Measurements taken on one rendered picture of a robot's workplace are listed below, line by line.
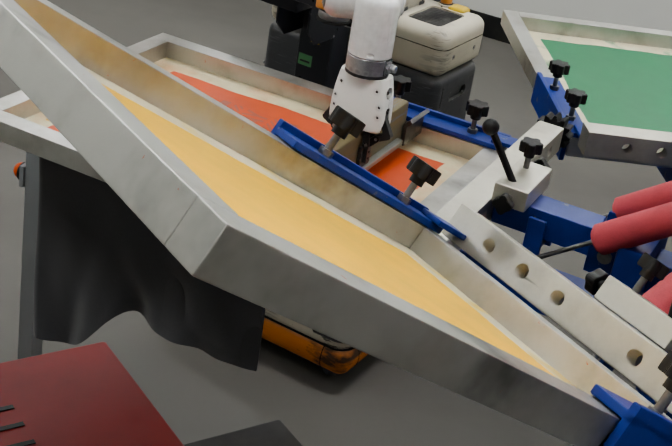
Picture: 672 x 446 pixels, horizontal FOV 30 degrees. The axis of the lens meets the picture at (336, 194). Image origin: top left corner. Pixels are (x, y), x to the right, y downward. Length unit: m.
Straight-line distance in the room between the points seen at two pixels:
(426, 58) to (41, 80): 2.34
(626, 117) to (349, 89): 0.84
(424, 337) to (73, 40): 0.55
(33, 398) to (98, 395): 0.07
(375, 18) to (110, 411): 0.95
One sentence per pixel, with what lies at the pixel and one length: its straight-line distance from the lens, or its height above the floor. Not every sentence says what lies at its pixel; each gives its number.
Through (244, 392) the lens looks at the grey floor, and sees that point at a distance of 3.27.
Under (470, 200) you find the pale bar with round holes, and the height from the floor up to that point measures 1.04.
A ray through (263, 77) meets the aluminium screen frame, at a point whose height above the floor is 0.98.
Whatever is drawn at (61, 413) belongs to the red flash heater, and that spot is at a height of 1.10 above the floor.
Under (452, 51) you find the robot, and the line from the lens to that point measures 3.25.
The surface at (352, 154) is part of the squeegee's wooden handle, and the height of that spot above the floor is 1.03.
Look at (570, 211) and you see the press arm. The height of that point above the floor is 1.04.
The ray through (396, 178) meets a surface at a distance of 2.25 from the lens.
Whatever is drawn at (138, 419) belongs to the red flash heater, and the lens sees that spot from 1.32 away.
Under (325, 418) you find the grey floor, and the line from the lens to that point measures 3.22.
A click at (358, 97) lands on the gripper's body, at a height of 1.13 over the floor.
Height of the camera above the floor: 1.91
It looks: 26 degrees down
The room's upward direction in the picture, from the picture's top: 9 degrees clockwise
